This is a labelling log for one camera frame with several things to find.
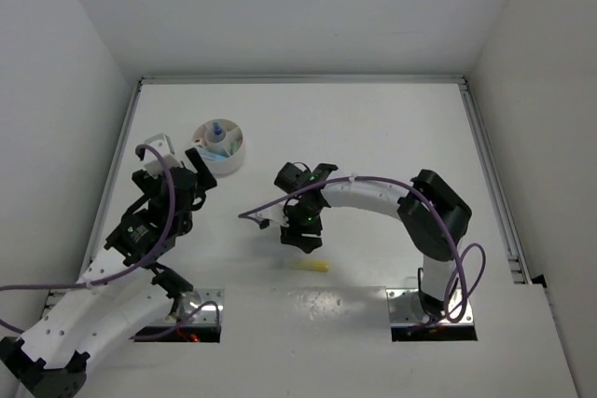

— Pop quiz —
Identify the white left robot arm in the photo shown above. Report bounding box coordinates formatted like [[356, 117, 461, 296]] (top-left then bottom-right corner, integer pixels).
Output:
[[1, 144, 217, 397]]

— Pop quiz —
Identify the blue highlighter marker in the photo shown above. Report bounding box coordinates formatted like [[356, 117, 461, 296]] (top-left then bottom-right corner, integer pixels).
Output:
[[195, 147, 227, 162]]

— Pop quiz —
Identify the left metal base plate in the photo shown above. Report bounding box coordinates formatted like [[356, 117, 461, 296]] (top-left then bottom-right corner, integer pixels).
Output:
[[178, 289, 224, 326]]

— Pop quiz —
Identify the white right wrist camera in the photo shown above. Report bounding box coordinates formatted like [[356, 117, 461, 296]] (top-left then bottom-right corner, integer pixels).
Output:
[[254, 204, 288, 229]]

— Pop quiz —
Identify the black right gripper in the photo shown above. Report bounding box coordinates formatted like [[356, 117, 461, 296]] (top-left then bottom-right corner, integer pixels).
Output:
[[278, 202, 323, 253]]

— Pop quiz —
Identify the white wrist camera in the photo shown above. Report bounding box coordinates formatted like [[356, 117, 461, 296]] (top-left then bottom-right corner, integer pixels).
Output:
[[254, 204, 288, 229], [143, 133, 182, 178]]

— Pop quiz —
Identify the clear blue-capped glue bottle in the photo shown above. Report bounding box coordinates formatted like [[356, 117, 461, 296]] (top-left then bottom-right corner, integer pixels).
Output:
[[204, 121, 227, 144]]

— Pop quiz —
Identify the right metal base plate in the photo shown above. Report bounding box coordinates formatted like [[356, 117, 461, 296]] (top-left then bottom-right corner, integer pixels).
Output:
[[386, 288, 475, 328]]

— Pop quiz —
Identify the green marker in organizer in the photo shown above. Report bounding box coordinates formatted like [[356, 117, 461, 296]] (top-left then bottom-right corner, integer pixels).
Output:
[[229, 137, 243, 156]]

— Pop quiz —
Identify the metal base plate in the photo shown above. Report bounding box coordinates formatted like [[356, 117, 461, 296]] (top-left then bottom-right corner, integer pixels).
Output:
[[386, 288, 475, 328], [178, 289, 224, 326]]

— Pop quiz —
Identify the yellow highlighter marker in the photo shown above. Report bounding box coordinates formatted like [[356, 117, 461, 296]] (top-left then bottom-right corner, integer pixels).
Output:
[[286, 260, 329, 273]]

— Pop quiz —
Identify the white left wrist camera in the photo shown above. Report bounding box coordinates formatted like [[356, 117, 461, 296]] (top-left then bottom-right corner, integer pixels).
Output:
[[143, 133, 182, 178]]

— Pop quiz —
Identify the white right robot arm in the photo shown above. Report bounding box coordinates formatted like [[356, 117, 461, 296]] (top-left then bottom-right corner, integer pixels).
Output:
[[274, 162, 472, 319]]

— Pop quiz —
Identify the white round divided organizer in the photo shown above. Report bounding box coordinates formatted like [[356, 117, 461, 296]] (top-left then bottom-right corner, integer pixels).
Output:
[[191, 118, 246, 177]]

